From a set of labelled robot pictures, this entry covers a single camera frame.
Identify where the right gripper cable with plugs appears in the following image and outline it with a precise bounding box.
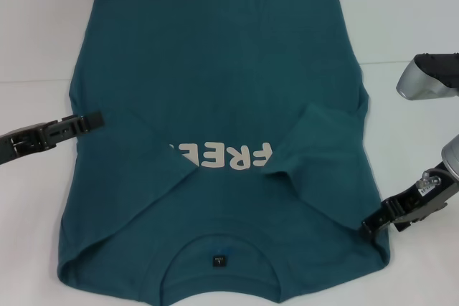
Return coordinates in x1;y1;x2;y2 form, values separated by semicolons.
415;170;443;189

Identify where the teal FREE print T-shirt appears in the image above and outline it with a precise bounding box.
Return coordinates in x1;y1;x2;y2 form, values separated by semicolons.
59;0;392;306

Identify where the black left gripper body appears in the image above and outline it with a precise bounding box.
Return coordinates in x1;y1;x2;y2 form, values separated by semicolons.
0;120;60;168

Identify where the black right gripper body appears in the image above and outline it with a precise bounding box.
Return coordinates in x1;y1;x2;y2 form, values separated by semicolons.
389;165;459;234

